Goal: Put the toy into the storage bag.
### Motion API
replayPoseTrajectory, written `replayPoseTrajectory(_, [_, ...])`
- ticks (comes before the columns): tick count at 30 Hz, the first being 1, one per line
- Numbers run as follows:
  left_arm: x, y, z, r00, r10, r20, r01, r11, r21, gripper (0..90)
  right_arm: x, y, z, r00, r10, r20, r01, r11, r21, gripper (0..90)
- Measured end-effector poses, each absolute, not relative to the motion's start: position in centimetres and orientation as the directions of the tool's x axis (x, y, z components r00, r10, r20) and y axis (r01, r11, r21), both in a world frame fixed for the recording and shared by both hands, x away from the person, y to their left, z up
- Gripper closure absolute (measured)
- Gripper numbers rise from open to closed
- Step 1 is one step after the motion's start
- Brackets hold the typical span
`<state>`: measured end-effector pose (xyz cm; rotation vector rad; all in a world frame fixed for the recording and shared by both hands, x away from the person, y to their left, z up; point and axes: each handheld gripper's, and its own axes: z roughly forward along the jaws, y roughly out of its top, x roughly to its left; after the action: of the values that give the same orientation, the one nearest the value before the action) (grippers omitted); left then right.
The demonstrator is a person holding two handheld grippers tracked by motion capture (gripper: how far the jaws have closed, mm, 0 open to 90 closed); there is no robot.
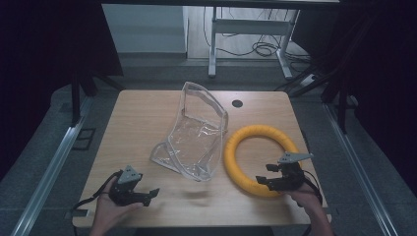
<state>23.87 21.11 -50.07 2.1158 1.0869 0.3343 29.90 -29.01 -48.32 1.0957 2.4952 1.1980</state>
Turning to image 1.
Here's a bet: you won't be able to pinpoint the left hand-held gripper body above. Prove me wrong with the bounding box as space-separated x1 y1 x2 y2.
108 165 151 207

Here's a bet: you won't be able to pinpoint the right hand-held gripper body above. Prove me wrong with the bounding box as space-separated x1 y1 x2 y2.
268 151 315 193

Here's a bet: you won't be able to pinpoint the yellow foam ring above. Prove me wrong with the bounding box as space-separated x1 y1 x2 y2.
223 124 301 199

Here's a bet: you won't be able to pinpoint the clear plastic zipper bag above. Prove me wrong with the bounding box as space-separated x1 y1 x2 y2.
149 81 230 183

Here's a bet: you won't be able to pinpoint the person's right hand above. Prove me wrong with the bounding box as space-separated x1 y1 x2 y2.
284 182 324 212

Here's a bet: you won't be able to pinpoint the person's left hand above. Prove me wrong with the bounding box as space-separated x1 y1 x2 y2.
93 178 146 232

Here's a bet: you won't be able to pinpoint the black metal stand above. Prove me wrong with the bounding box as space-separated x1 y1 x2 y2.
70 69 126 126
274 63 350 134

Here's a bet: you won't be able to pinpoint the white power strip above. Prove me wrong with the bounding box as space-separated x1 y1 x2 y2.
299 73 320 89

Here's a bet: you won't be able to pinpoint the dark curtain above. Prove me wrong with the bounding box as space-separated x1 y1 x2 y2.
290 0 417 196
0 0 125 181

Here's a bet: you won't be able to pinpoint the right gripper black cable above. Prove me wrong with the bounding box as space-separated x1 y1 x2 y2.
299 169 325 236

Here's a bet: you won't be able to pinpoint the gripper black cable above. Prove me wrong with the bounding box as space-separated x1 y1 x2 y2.
72 170 123 236
299 169 325 236

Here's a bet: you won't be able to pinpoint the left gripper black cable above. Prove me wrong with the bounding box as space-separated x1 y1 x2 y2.
72 170 123 236

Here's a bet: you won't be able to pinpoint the aluminium floor rail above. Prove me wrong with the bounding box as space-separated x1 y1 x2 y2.
323 102 400 236
9 96 95 236

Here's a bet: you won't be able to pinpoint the black coiled floor cables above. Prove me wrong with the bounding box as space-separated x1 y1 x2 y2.
202 6 313 67

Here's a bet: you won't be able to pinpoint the white metal desk frame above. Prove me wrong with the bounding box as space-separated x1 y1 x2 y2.
208 6 301 80

